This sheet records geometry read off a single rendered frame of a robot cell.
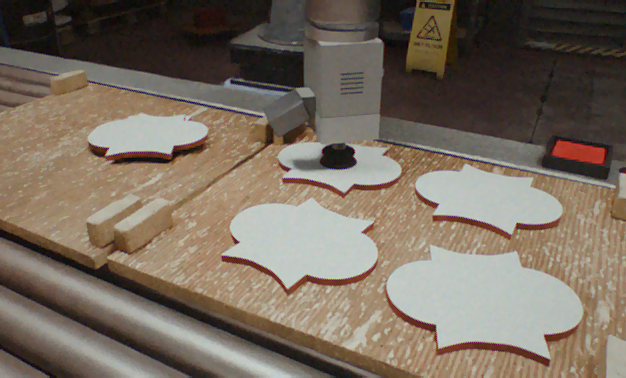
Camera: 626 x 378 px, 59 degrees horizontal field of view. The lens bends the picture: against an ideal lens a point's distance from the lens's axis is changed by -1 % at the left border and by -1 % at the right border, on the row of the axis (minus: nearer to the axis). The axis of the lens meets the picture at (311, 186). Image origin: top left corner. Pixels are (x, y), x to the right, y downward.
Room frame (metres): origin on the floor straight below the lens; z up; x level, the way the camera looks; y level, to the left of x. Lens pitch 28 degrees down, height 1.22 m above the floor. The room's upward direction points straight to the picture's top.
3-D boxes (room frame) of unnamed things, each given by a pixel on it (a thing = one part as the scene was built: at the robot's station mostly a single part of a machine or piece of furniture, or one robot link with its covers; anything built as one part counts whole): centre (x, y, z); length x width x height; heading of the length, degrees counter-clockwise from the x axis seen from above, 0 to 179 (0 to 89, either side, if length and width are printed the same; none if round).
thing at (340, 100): (0.57, -0.01, 1.04); 0.12 x 0.09 x 0.16; 103
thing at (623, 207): (0.48, -0.32, 0.95); 0.06 x 0.02 x 0.03; 152
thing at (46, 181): (0.65, 0.29, 0.93); 0.41 x 0.35 x 0.02; 61
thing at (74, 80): (0.86, 0.39, 0.95); 0.06 x 0.02 x 0.03; 151
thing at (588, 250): (0.46, -0.08, 0.93); 0.41 x 0.35 x 0.02; 62
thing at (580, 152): (0.64, -0.34, 0.92); 0.06 x 0.06 x 0.01; 61
